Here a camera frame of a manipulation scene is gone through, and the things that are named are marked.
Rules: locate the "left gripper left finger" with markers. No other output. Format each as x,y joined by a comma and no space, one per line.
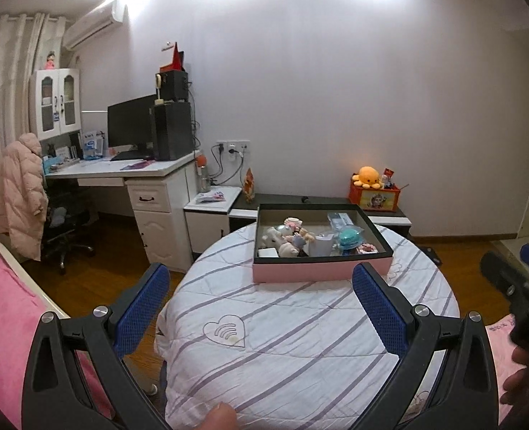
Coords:
56,394

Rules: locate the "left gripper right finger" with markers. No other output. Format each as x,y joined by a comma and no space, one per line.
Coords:
445,377

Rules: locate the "pink donut block model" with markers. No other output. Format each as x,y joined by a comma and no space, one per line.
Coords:
366,248

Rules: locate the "teal dome toy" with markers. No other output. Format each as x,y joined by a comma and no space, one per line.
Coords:
350,237

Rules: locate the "clear plastic container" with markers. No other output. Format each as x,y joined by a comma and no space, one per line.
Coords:
339,220

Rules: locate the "white cup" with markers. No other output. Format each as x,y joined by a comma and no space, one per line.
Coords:
320,245

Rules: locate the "small doll figure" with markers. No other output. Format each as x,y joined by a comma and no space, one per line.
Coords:
293,245

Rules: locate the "pink white block figure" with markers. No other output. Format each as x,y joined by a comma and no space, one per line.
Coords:
294,224

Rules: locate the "person's right hand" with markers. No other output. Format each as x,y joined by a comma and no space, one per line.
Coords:
517,383

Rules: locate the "person's left hand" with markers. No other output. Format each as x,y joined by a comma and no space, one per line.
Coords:
221,417

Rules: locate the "pink patterned pillow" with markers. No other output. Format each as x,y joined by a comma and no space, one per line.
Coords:
502,348

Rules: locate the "black floor scale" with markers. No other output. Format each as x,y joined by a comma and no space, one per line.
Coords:
430,252

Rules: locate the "pink bed blanket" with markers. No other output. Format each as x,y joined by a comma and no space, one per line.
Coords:
22,303

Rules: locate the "orange storage crate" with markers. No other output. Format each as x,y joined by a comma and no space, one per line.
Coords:
375,200

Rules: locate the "orange octopus plush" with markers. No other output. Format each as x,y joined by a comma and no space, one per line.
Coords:
367,178

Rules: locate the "black office chair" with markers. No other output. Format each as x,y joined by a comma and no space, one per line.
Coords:
70,216

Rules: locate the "pink puffer jacket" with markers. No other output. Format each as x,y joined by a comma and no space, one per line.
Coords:
24,201

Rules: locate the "white desk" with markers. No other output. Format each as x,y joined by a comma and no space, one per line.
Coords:
158,194

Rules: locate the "white bedside cabinet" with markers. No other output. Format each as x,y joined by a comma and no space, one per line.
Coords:
207,216

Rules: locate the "orange cap water bottle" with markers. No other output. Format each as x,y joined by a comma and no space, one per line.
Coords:
203,174

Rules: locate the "low black white tv stand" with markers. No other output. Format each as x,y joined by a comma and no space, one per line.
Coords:
243,214

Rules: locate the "orange figurine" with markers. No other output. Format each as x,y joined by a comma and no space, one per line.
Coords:
248,187

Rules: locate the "black computer monitor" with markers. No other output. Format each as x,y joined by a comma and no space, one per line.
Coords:
129,123

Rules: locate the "black computer tower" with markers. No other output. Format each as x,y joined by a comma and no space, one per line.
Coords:
171,130

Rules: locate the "white glass door cabinet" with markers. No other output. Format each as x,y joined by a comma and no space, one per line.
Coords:
54,102

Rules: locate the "black speaker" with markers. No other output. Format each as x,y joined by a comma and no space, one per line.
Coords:
173,85

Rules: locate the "beige curtain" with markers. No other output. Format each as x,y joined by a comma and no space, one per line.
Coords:
25,43

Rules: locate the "white air conditioner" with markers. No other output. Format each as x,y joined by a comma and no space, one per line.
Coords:
101,19

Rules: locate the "wall power socket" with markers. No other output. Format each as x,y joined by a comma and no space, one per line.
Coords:
243,146

